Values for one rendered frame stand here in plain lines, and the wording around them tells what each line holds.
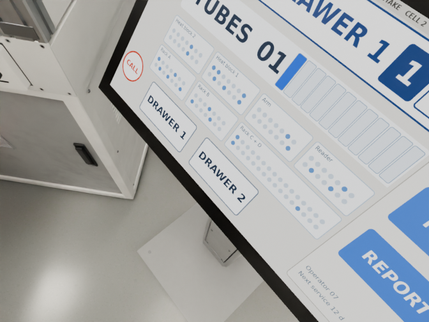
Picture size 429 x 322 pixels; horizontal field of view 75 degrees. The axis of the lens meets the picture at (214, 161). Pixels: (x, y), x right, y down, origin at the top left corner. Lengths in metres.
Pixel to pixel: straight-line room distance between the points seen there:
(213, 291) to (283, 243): 0.97
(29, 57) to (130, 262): 0.94
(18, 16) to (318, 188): 0.51
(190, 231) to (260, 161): 1.02
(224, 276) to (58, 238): 0.75
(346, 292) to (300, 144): 0.16
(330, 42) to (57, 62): 0.49
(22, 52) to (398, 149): 0.61
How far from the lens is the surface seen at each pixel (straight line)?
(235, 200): 0.34
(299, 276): 0.35
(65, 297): 1.41
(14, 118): 0.95
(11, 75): 0.70
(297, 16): 0.31
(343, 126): 0.29
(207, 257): 1.29
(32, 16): 0.57
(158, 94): 0.39
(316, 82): 0.30
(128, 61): 0.43
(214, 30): 0.35
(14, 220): 1.56
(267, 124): 0.31
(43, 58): 0.64
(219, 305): 1.29
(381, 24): 0.30
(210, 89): 0.34
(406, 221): 0.30
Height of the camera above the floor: 1.32
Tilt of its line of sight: 63 degrees down
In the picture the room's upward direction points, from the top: 11 degrees clockwise
